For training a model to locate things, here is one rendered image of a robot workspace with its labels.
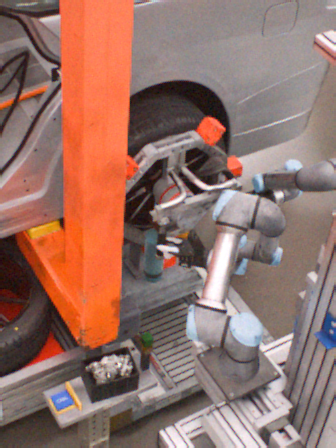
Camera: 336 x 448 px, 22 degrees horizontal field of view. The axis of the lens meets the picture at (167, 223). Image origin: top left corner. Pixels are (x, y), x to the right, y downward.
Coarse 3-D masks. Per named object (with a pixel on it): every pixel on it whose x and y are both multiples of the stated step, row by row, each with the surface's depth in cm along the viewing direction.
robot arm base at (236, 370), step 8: (224, 352) 303; (224, 360) 302; (232, 360) 299; (240, 360) 297; (248, 360) 297; (256, 360) 301; (224, 368) 302; (232, 368) 300; (240, 368) 299; (248, 368) 300; (256, 368) 303; (232, 376) 301; (240, 376) 301; (248, 376) 301
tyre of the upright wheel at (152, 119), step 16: (144, 96) 357; (160, 96) 359; (176, 96) 366; (144, 112) 350; (160, 112) 350; (176, 112) 353; (192, 112) 359; (128, 128) 347; (144, 128) 344; (160, 128) 346; (176, 128) 351; (192, 128) 356; (128, 144) 343; (144, 144) 347
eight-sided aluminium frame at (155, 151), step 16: (160, 144) 346; (176, 144) 346; (192, 144) 349; (208, 144) 355; (144, 160) 342; (224, 160) 367; (224, 176) 375; (208, 208) 384; (128, 224) 371; (176, 224) 386; (144, 240) 375
